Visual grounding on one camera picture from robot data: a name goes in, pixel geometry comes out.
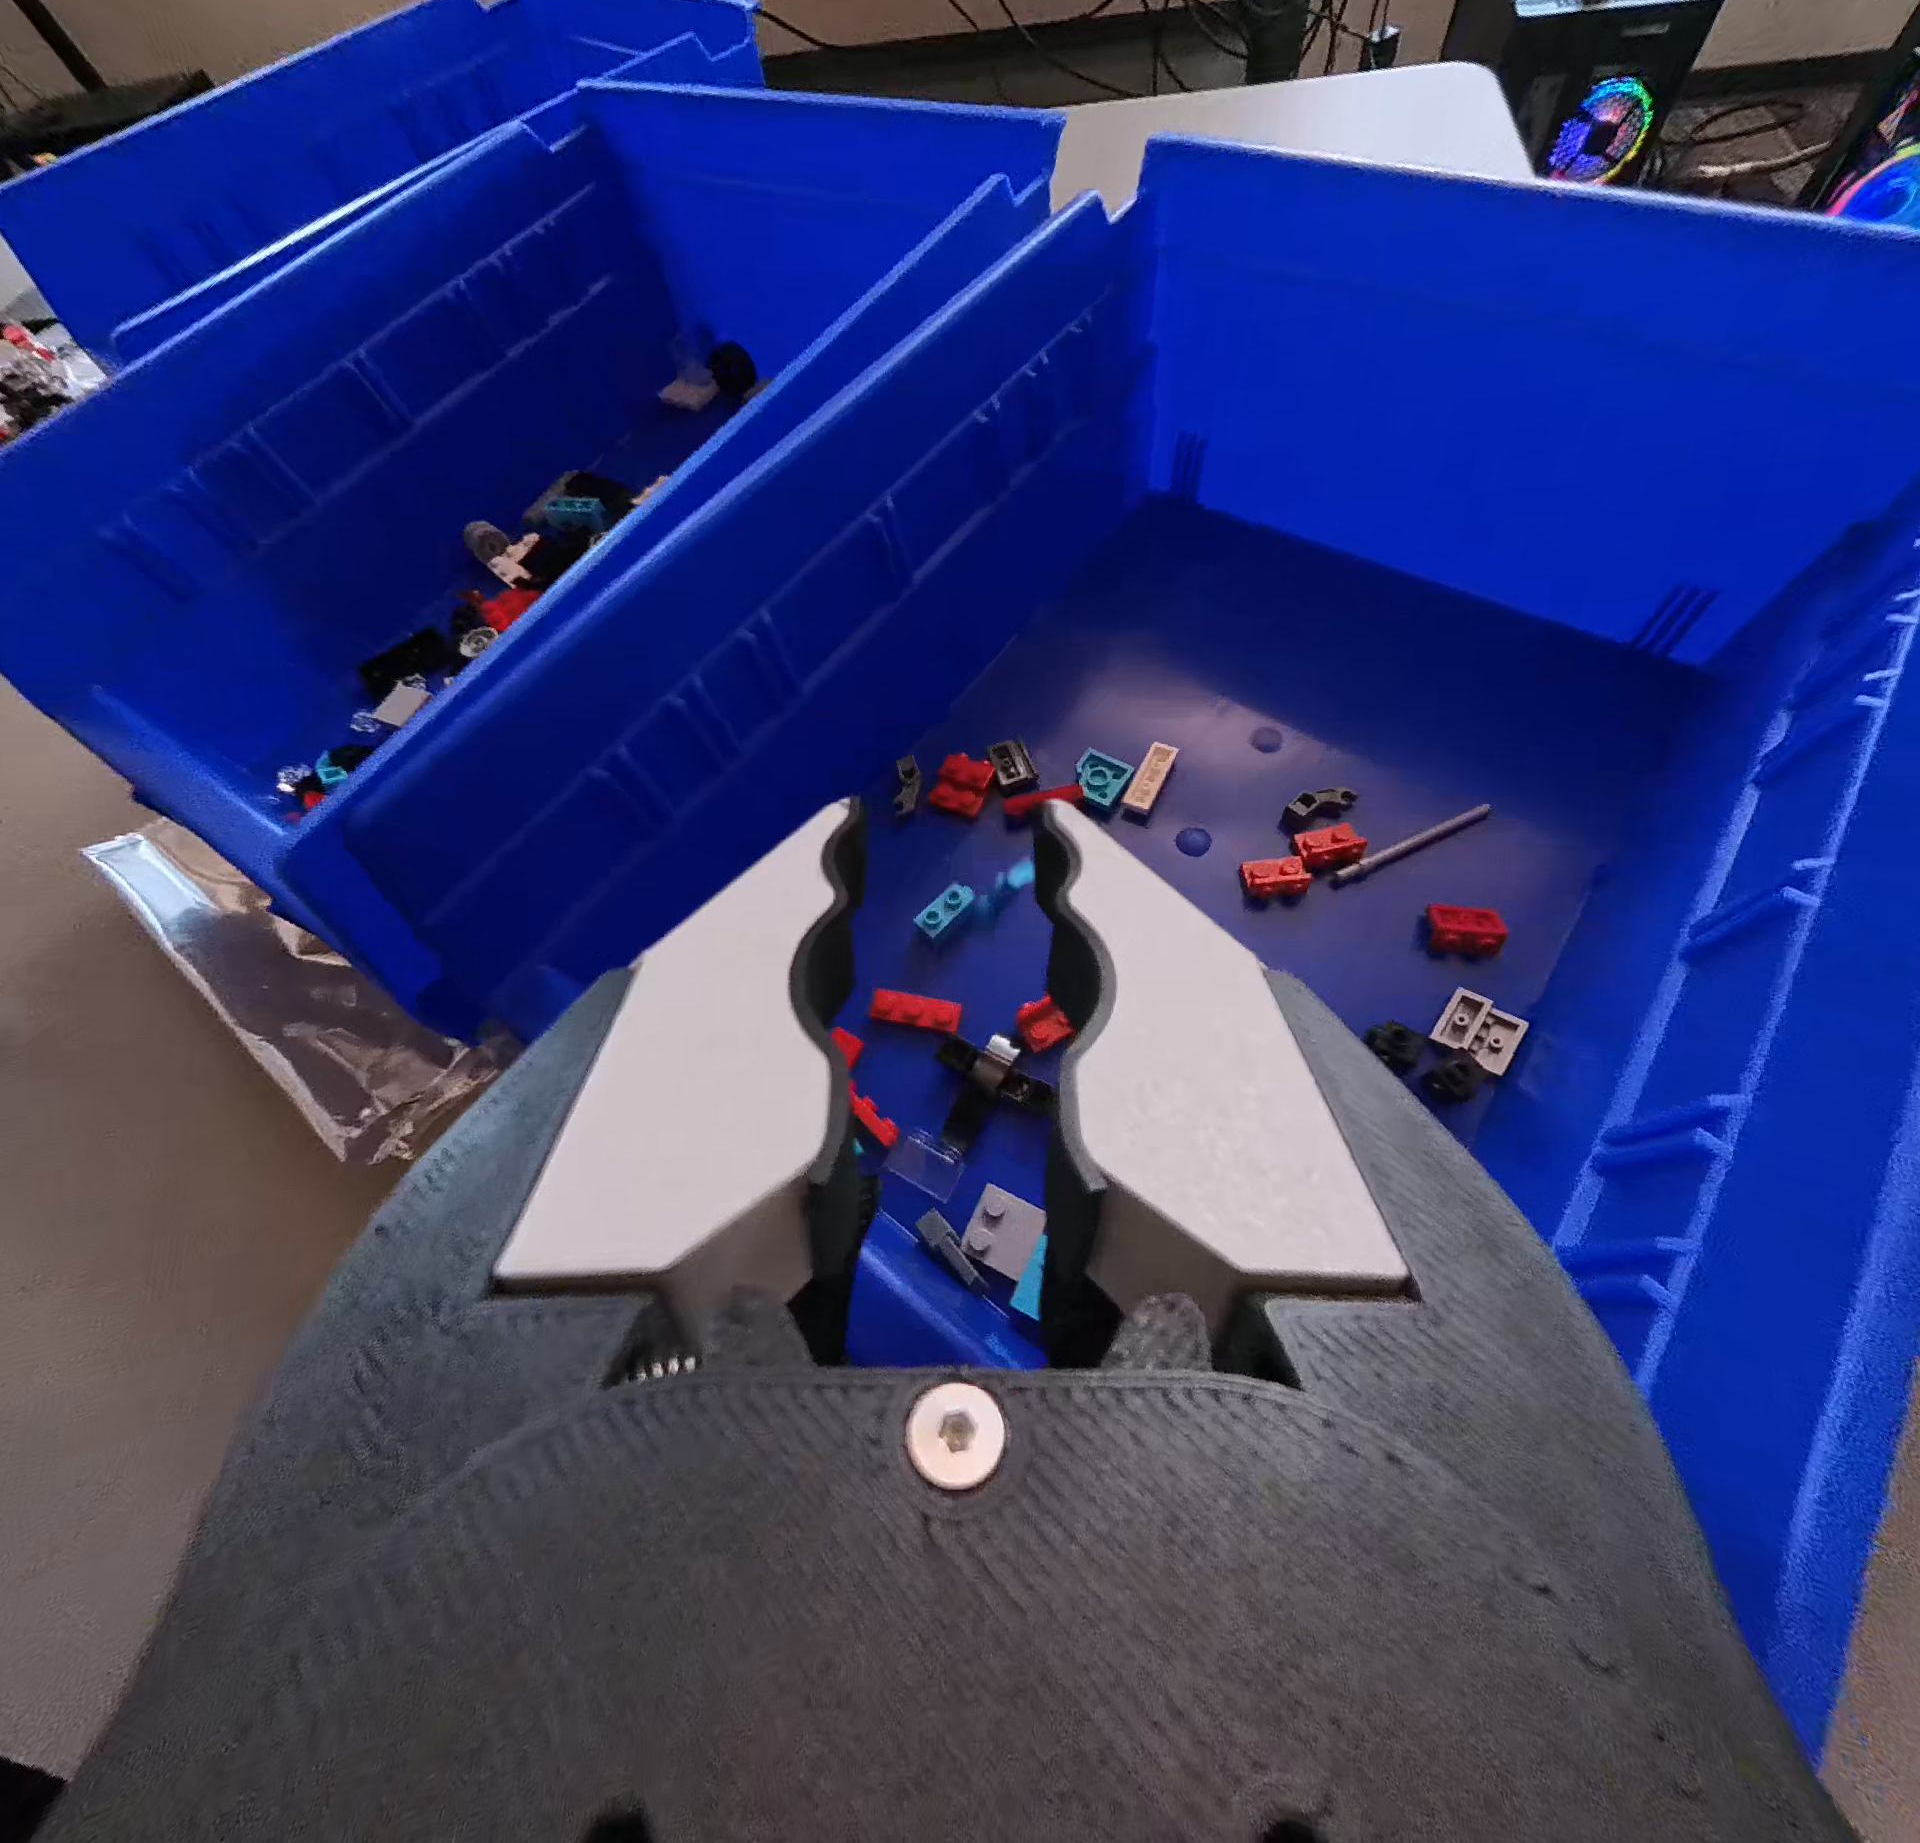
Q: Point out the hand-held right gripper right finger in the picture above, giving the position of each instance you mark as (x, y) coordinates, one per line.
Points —
(1214, 1124)

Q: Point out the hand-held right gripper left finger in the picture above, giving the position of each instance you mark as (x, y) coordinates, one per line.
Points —
(692, 1124)

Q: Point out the small toy bricks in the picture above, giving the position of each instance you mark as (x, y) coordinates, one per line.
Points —
(958, 787)

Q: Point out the large blue storage bin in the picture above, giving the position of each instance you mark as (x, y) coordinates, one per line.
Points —
(1425, 372)

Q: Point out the brown desk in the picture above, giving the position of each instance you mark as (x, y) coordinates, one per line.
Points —
(150, 1273)

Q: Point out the grey toy axle rod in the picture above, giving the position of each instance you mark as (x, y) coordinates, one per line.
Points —
(1410, 843)

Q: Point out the silver plastic bag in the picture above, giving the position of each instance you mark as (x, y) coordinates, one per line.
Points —
(298, 1005)

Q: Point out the heap of mixed toy parts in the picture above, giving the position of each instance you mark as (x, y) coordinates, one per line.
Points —
(576, 500)

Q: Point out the pile of bagged toy parts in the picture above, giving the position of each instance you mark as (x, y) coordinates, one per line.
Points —
(45, 372)

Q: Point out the white table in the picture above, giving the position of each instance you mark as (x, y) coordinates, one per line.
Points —
(1276, 133)

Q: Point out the computer with glowing fan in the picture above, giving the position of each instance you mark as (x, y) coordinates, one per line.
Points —
(1883, 184)

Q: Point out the black computer tower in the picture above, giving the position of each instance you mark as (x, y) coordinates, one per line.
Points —
(1559, 13)

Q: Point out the black bag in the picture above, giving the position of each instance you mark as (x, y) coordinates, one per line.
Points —
(103, 115)

